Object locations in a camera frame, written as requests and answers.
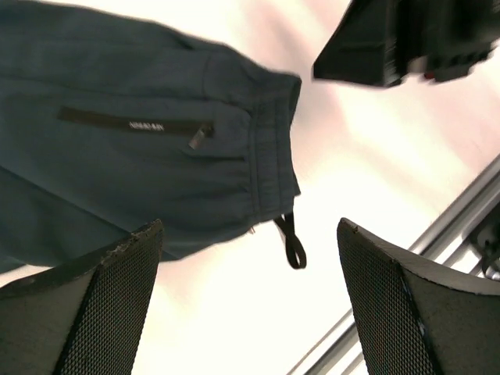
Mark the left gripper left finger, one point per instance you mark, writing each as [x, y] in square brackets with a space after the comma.
[83, 317]

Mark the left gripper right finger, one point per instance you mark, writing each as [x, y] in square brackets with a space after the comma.
[413, 315]

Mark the aluminium mounting rail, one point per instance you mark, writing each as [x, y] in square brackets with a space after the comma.
[465, 237]

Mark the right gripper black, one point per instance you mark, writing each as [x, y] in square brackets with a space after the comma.
[378, 43]

